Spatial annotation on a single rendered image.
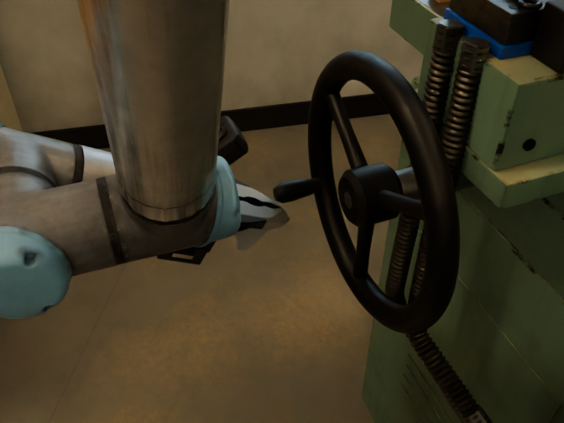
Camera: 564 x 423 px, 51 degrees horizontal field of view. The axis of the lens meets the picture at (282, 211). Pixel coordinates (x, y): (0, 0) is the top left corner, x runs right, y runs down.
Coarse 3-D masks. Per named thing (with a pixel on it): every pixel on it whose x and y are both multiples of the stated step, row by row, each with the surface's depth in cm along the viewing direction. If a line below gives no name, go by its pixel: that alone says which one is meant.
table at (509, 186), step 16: (400, 0) 80; (416, 0) 77; (432, 0) 76; (400, 16) 81; (416, 16) 77; (432, 16) 74; (400, 32) 82; (416, 32) 78; (416, 48) 79; (464, 160) 58; (480, 160) 56; (544, 160) 56; (560, 160) 56; (480, 176) 56; (496, 176) 54; (512, 176) 54; (528, 176) 54; (544, 176) 54; (560, 176) 55; (496, 192) 54; (512, 192) 54; (528, 192) 54; (544, 192) 55; (560, 192) 56
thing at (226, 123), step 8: (224, 120) 61; (224, 128) 59; (232, 128) 60; (224, 136) 59; (232, 136) 59; (240, 136) 59; (224, 144) 59; (232, 144) 59; (240, 144) 59; (224, 152) 59; (232, 152) 59; (240, 152) 60; (232, 160) 60
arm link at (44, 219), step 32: (0, 192) 47; (32, 192) 48; (64, 192) 47; (96, 192) 47; (0, 224) 44; (32, 224) 45; (64, 224) 46; (96, 224) 46; (0, 256) 42; (32, 256) 43; (64, 256) 46; (96, 256) 47; (0, 288) 44; (32, 288) 45; (64, 288) 46
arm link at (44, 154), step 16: (0, 128) 53; (0, 144) 52; (16, 144) 52; (32, 144) 53; (48, 144) 55; (64, 144) 56; (0, 160) 50; (16, 160) 51; (32, 160) 52; (48, 160) 54; (64, 160) 55; (80, 160) 56; (48, 176) 52; (64, 176) 54; (80, 176) 55
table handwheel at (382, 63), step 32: (352, 64) 55; (384, 64) 52; (320, 96) 65; (384, 96) 50; (416, 96) 49; (320, 128) 69; (416, 128) 48; (320, 160) 71; (352, 160) 62; (416, 160) 48; (320, 192) 72; (352, 192) 59; (384, 192) 57; (416, 192) 61; (448, 192) 47; (448, 224) 48; (352, 256) 71; (448, 256) 49; (352, 288) 68; (448, 288) 50; (384, 320) 62; (416, 320) 55
